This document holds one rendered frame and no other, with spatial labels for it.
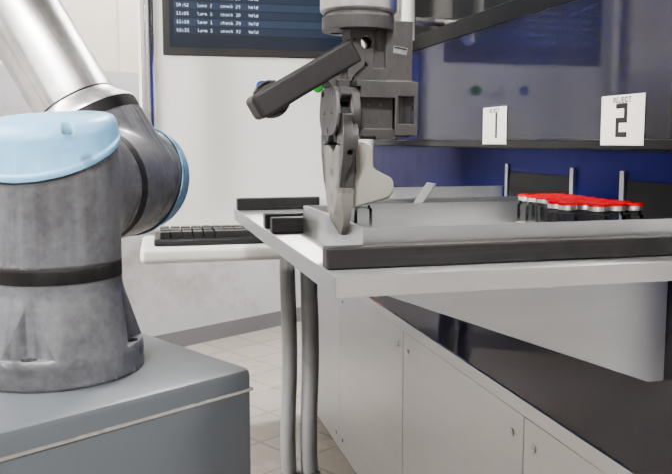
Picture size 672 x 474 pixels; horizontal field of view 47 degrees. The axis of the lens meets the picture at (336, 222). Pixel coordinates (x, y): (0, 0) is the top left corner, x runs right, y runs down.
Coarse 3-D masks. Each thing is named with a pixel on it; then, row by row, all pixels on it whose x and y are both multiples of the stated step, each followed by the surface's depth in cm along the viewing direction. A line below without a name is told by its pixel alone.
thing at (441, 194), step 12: (324, 192) 129; (396, 192) 135; (408, 192) 136; (432, 192) 137; (444, 192) 138; (456, 192) 138; (468, 192) 139; (480, 192) 139; (492, 192) 140; (324, 204) 129
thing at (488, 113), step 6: (486, 108) 128; (492, 108) 126; (498, 108) 123; (504, 108) 121; (486, 114) 128; (492, 114) 126; (498, 114) 124; (504, 114) 122; (486, 120) 128; (492, 120) 126; (498, 120) 124; (504, 120) 122; (486, 126) 128; (492, 126) 126; (498, 126) 124; (504, 126) 122; (486, 132) 128; (492, 132) 126; (498, 132) 124; (504, 132) 122; (486, 138) 128; (492, 138) 126; (498, 138) 124; (504, 138) 122
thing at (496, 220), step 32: (320, 224) 88; (352, 224) 76; (384, 224) 100; (416, 224) 101; (448, 224) 102; (480, 224) 75; (512, 224) 76; (544, 224) 77; (576, 224) 78; (608, 224) 79; (640, 224) 80
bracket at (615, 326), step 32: (544, 288) 81; (576, 288) 82; (608, 288) 83; (640, 288) 84; (480, 320) 80; (512, 320) 81; (544, 320) 82; (576, 320) 83; (608, 320) 84; (640, 320) 85; (576, 352) 83; (608, 352) 84; (640, 352) 85
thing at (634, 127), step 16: (608, 96) 95; (624, 96) 92; (640, 96) 89; (608, 112) 95; (640, 112) 89; (608, 128) 95; (624, 128) 92; (640, 128) 89; (608, 144) 95; (624, 144) 92; (640, 144) 89
